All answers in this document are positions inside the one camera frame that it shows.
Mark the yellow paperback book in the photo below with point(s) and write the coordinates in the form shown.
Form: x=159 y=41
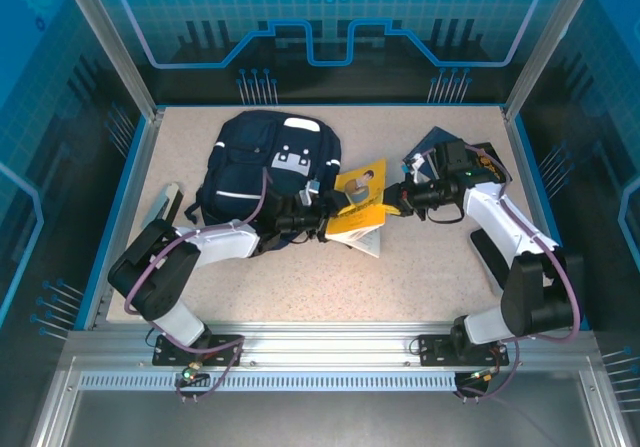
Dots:
x=360 y=182

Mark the navy book with yellow label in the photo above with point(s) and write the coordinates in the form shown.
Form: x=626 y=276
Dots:
x=430 y=139

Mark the black book with gold print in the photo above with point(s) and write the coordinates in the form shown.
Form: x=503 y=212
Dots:
x=492 y=164

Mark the navy blue student backpack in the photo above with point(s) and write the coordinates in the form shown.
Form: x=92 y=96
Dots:
x=240 y=167

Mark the grey and black pencil case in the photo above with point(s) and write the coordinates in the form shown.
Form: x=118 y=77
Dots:
x=157 y=212

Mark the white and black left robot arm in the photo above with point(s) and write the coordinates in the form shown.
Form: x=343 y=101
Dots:
x=220 y=244

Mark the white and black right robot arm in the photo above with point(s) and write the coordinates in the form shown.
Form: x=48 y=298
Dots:
x=492 y=212

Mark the black oblong case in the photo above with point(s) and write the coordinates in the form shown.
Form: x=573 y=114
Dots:
x=487 y=257

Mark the blue table edge strip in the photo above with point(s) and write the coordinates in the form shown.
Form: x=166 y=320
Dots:
x=547 y=217
x=116 y=217

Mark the small connector board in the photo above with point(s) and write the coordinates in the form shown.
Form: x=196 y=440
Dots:
x=482 y=376
x=190 y=373

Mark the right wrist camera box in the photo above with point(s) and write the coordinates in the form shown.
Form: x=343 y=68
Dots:
x=452 y=157

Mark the aluminium mounting rail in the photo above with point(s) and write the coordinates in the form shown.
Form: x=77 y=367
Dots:
x=330 y=347

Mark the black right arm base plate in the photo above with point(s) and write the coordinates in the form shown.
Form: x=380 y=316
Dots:
x=430 y=352

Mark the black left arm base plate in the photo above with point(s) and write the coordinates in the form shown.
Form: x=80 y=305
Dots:
x=165 y=354

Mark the aluminium frame post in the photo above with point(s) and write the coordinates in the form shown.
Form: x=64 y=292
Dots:
x=115 y=42
x=544 y=42

